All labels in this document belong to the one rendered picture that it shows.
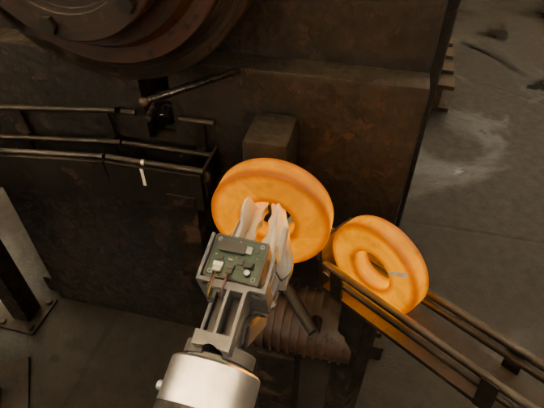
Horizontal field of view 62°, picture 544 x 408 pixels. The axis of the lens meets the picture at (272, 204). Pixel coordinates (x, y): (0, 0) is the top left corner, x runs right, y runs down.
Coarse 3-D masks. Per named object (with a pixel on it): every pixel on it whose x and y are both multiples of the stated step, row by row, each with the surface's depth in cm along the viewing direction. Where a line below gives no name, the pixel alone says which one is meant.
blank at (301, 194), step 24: (240, 168) 53; (264, 168) 52; (288, 168) 52; (216, 192) 55; (240, 192) 54; (264, 192) 53; (288, 192) 52; (312, 192) 52; (216, 216) 58; (312, 216) 53; (312, 240) 56
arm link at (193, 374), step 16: (192, 352) 43; (208, 352) 42; (176, 368) 41; (192, 368) 40; (208, 368) 40; (224, 368) 40; (240, 368) 41; (160, 384) 43; (176, 384) 40; (192, 384) 39; (208, 384) 39; (224, 384) 39; (240, 384) 40; (256, 384) 42; (176, 400) 39; (192, 400) 38; (208, 400) 39; (224, 400) 39; (240, 400) 40
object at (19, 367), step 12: (24, 360) 130; (0, 372) 127; (12, 372) 127; (24, 372) 127; (0, 384) 125; (12, 384) 125; (24, 384) 125; (0, 396) 122; (12, 396) 122; (24, 396) 122
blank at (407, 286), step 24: (360, 216) 66; (336, 240) 69; (360, 240) 64; (384, 240) 60; (408, 240) 60; (360, 264) 69; (384, 264) 62; (408, 264) 59; (384, 288) 66; (408, 288) 61
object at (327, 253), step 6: (336, 228) 70; (330, 234) 69; (330, 240) 70; (330, 246) 70; (324, 252) 70; (330, 252) 71; (324, 258) 71; (330, 258) 72; (336, 264) 74; (324, 276) 73; (324, 282) 74
